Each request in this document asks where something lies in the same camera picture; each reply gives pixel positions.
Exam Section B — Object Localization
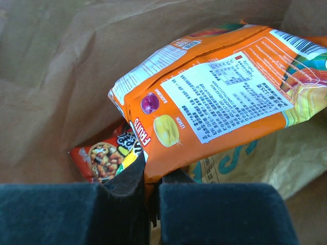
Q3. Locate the red brown paper bag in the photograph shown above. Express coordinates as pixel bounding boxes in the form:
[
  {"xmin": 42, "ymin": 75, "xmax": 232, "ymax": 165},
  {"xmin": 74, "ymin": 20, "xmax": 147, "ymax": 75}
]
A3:
[{"xmin": 1, "ymin": 1, "xmax": 326, "ymax": 244}]

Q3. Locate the orange candy bag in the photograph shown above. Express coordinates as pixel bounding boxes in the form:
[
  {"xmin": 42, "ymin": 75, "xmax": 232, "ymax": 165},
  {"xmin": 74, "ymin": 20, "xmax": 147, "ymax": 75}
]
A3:
[{"xmin": 108, "ymin": 24, "xmax": 326, "ymax": 184}]

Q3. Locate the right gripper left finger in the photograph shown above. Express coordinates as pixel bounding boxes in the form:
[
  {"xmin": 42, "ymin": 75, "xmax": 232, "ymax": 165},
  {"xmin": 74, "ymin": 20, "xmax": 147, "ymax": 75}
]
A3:
[{"xmin": 1, "ymin": 155, "xmax": 150, "ymax": 244}]

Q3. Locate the red rice cracker bag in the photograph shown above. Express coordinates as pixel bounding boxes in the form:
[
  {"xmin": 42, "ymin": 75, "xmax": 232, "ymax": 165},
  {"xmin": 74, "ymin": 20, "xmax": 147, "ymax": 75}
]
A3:
[{"xmin": 69, "ymin": 123, "xmax": 143, "ymax": 183}]

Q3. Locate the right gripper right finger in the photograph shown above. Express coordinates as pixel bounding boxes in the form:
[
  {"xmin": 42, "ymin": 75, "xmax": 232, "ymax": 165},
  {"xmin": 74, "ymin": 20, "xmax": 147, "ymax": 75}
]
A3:
[{"xmin": 158, "ymin": 170, "xmax": 299, "ymax": 244}]

